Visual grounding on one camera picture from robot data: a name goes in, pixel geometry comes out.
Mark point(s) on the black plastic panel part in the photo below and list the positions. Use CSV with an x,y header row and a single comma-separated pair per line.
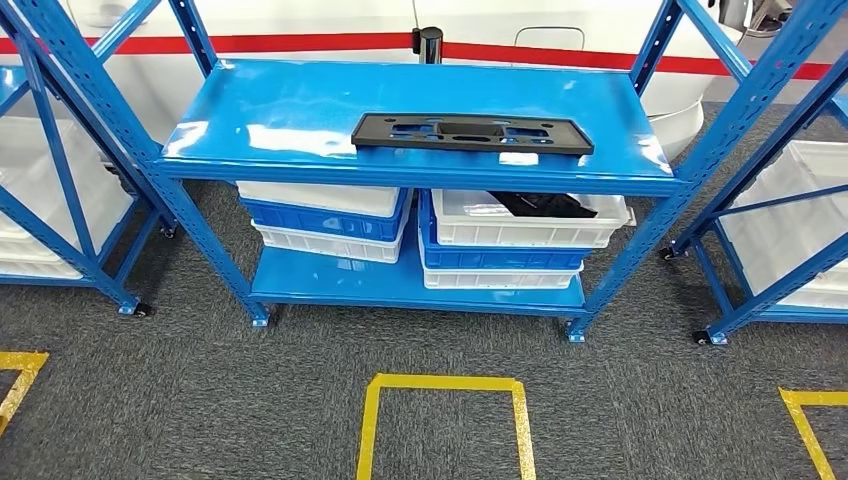
x,y
378,136

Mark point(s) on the blue steel shelf rack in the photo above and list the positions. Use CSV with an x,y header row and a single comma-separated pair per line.
x,y
729,329
8,83
298,99

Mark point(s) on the black plastic parts pile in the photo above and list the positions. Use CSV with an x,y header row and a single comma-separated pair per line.
x,y
543,204

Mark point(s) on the yellow floor tape square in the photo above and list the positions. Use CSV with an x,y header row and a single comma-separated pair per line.
x,y
437,382
811,397

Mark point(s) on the black barrier post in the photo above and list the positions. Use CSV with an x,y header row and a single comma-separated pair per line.
x,y
428,45

